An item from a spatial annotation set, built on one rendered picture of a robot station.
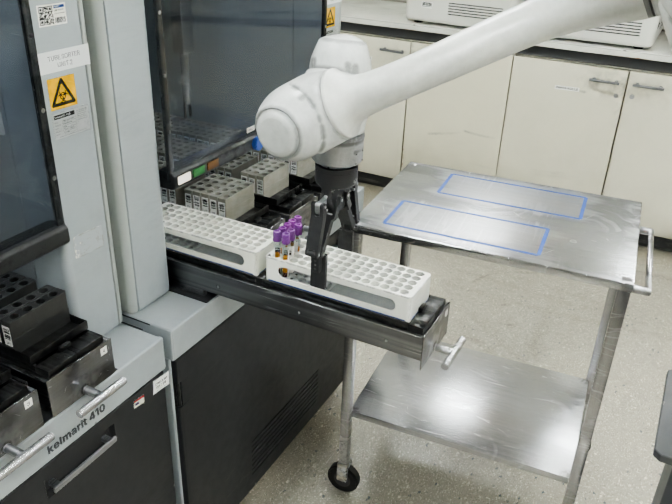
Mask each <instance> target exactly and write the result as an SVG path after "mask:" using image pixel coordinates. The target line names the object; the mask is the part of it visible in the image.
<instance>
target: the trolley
mask: <svg viewBox="0 0 672 504"><path fill-rule="evenodd" d="M641 212H642V202H638V201H632V200H626V199H621V198H615V197H609V196H604V195H598V194H592V193H587V192H581V191H575V190H570V189H564V188H558V187H553V186H547V185H541V184H535V183H530V182H524V181H518V180H513V179H507V178H501V177H496V176H490V175H484V174H479V173H473V172H467V171H461V170H456V169H450V168H444V167H439V166H433V165H427V164H422V163H416V162H409V163H408V164H407V165H406V166H405V167H404V168H403V169H402V171H401V172H400V173H399V174H398V175H397V176H396V177H395V178H394V179H393V180H392V181H391V182H390V183H389V184H388V185H387V186H386V187H385V188H384V189H383V190H382V191H381V192H380V193H379V194H378V195H377V196H376V197H375V198H374V199H373V200H372V201H371V202H370V203H369V204H368V205H367V206H366V207H365V208H364V209H363V210H362V211H361V212H360V213H359V216H360V222H359V224H355V225H356V226H359V230H358V232H356V231H354V246H353V252H354V253H358V254H361V255H362V242H363V235H368V236H372V237H377V238H382V239H386V240H391V241H395V242H400V243H401V253H400V265H402V266H406V267H409V265H410V255H411V245H414V246H418V247H423V248H428V249H432V250H437V251H441V252H446V253H451V254H455V255H460V256H464V257H469V258H474V259H478V260H483V261H488V262H492V263H497V264H501V265H506V266H511V267H515V268H520V269H524V270H529V271H534V272H538V273H543V274H547V275H552V276H557V277H561V278H566V279H570V280H575V281H580V282H584V283H589V284H593V285H598V286H603V287H607V288H609V289H608V293H607V297H606V301H605V305H604V309H603V313H602V317H601V321H600V325H599V329H598V333H597V337H596V341H595V345H594V349H593V353H592V357H591V361H590V365H589V369H588V373H587V377H586V379H583V378H579V377H575V376H571V375H567V374H564V373H560V372H556V371H552V370H548V369H545V368H541V367H537V366H533V365H529V364H525V363H522V362H518V361H514V360H510V359H506V358H503V357H499V356H495V355H491V354H487V353H483V352H480V351H476V350H472V349H468V348H464V347H462V348H461V350H460V351H459V353H458V354H457V356H456V358H455V359H454V361H453V362H452V364H451V365H450V367H449V369H448V370H443V369H442V368H441V364H442V363H443V361H444V360H445V358H446V357H447V354H443V353H440V352H437V351H434V352H433V353H432V354H431V356H430V357H429V359H428V360H427V362H426V363H425V365H424V366H423V367H422V369H421V370H420V361H419V360H416V359H413V358H410V357H407V356H404V355H400V354H397V353H394V352H391V351H388V350H387V352H386V354H385V355H384V357H383V358H382V360H381V361H380V363H379V365H378V366H377V368H376V369H375V371H374V373H373V374H372V376H371V377H370V379H369V381H368V382H367V384H366V385H365V387H364V389H363V390H362V392H361V393H360V395H359V397H358V398H357V400H356V401H355V403H354V405H353V396H354V379H355V362H356V345H357V340H355V339H352V338H348V337H345V339H344V360H343V381H342V401H341V422H340V442H339V461H337V462H334V463H333V464H332V465H331V467H330V469H329V470H328V478H329V481H330V482H331V483H332V485H333V486H334V487H336V488H337V489H339V490H341V491H345V492H351V491H354V490H355V489H356V488H357V486H358V484H359V483H360V475H359V473H358V471H357V470H356V469H355V468H354V467H353V466H352V457H350V448H351V431H352V417H355V418H358V419H361V420H364V421H367V422H371V423H374V424H377V425H380V426H383V427H387V428H390V429H393V430H396V431H399V432H403V433H406V434H409V435H412V436H415V437H419V438H422V439H425V440H428V441H431V442H435V443H438V444H441V445H444V446H447V447H451V448H454V449H457V450H460V451H463V452H467V453H470V454H473V455H476V456H479V457H483V458H486V459H489V460H492V461H495V462H499V463H502V464H505V465H508V466H511V467H515V468H518V469H521V470H524V471H527V472H531V473H534V474H537V475H540V476H543V477H547V478H550V479H553V480H556V481H559V482H563V483H566V484H567V486H566V490H565V494H564V498H563V502H562V504H574V503H575V499H576V496H577V492H578V488H579V485H580V481H581V477H582V473H583V470H584V466H585V462H586V458H587V455H588V452H589V450H590V448H591V440H592V436H593V432H594V429H595V425H596V421H597V417H598V414H599V410H600V406H601V403H602V399H603V395H604V391H605V388H606V384H607V380H608V377H609V373H610V369H611V365H612V362H613V358H614V354H615V350H616V347H617V343H618V339H619V336H620V332H621V328H622V324H623V321H624V317H625V313H626V309H627V306H628V302H629V298H630V295H631V293H635V294H640V295H645V296H650V295H651V286H652V267H653V247H654V229H652V228H647V227H642V226H640V222H641ZM639 234H645V235H648V247H647V262H646V276H645V287H643V286H639V285H635V275H636V264H637V254H638V243H639Z"/></svg>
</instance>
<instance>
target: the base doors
mask: <svg viewBox="0 0 672 504"><path fill-rule="evenodd" d="M340 34H347V35H352V36H354V37H357V38H359V39H361V40H362V41H364V42H365V43H366V44H367V47H368V50H369V54H370V56H372V60H371V66H372V70H373V69H376V68H379V67H382V66H384V65H387V64H389V63H392V62H394V61H397V60H399V59H401V58H404V57H406V56H408V55H410V54H412V53H414V52H417V51H419V50H421V49H423V48H425V47H427V46H429V45H432V44H426V43H418V42H412V41H405V40H397V39H390V38H383V37H375V36H368V35H360V34H353V33H346V32H340ZM384 47H386V49H389V50H395V51H401V50H403V51H404V54H398V53H392V52H386V51H380V50H379V49H380V48H384ZM513 59H514V61H513ZM512 66H513V68H512ZM511 72H512V75H511ZM628 75H629V71H627V70H619V69H612V68H605V67H598V66H591V65H584V64H576V63H569V62H562V61H555V60H548V59H541V58H534V57H526V56H519V55H515V56H514V55H510V56H508V57H506V58H503V59H501V60H498V61H496V62H494V63H491V64H489V65H487V66H484V67H482V68H479V69H477V70H475V71H472V72H470V73H468V74H465V75H463V76H460V77H458V78H456V79H453V80H451V81H449V82H446V83H444V84H441V85H439V86H437V87H434V88H432V89H430V90H427V91H425V92H422V93H420V94H418V95H415V96H413V97H411V98H409V99H406V100H404V101H402V102H399V103H397V104H395V105H392V106H390V107H388V108H386V109H383V110H381V111H379V112H377V113H375V114H373V115H371V116H369V117H368V119H367V122H366V125H365V138H364V149H363V150H364V151H363V161H361V163H359V164H358V171H362V172H366V173H371V174H375V175H380V176H384V177H389V178H393V179H394V178H395V177H396V176H397V175H398V174H399V173H400V172H401V171H402V169H403V168H404V167H405V166H406V165H407V164H408V163H409V162H416V163H422V164H427V165H433V166H439V167H444V168H450V169H456V170H461V171H467V172H473V173H479V174H484V175H490V176H496V177H501V178H507V179H513V180H518V181H524V182H530V183H535V184H541V185H547V186H553V187H558V188H564V189H570V190H575V191H581V192H587V193H592V194H598V195H601V193H602V189H603V184H604V180H605V176H606V171H607V167H608V162H609V158H610V154H611V149H612V145H613V141H614V136H615V132H616V127H617V123H618V119H619V114H620V110H621V106H622V101H623V97H624V92H625V88H626V84H627V79H628ZM593 77H595V78H596V79H598V80H605V81H612V82H615V81H616V80H617V81H618V82H619V83H620V84H619V85H613V84H606V83H599V82H593V81H589V78H591V79H592V78H593ZM510 79H511V81H510ZM636 83H639V85H644V86H652V87H660V86H662V87H663V88H665V89H664V91H660V90H652V89H645V88H638V87H632V86H633V84H636ZM555 85H560V86H568V87H576V88H580V89H579V92H576V91H568V90H560V89H555ZM509 86H510V88H509ZM508 93H509V95H508ZM614 94H618V98H614V97H613V96H614ZM631 94H633V95H634V99H630V98H629V96H630V95H631ZM507 99H508V101H507ZM506 106H507V108H506ZM505 113H506V114H505ZM504 119H505V121H504ZM503 126H504V128H503ZM404 130H405V131H404ZM502 133H503V134H502ZM501 140H502V141H501ZM403 142H404V143H403ZM500 146H501V147H500ZM499 153H500V154H499ZM402 154H403V156H402ZM498 160H499V161H498ZM401 166H402V168H401ZM496 173H497V174H496ZM602 195H604V196H609V197H615V198H621V199H626V200H632V201H638V202H642V212H641V222H640V226H642V227H647V228H652V229H654V236H658V237H663V238H668V239H672V76H669V75H661V74H654V73H646V72H639V71H631V72H630V76H629V80H628V85H627V89H626V93H625V98H624V102H623V107H622V111H621V115H620V120H619V124H618V128H617V133H616V137H615V141H614V146H613V150H612V155H611V159H610V163H609V168H608V172H607V176H606V181H605V185H604V190H603V194H602Z"/></svg>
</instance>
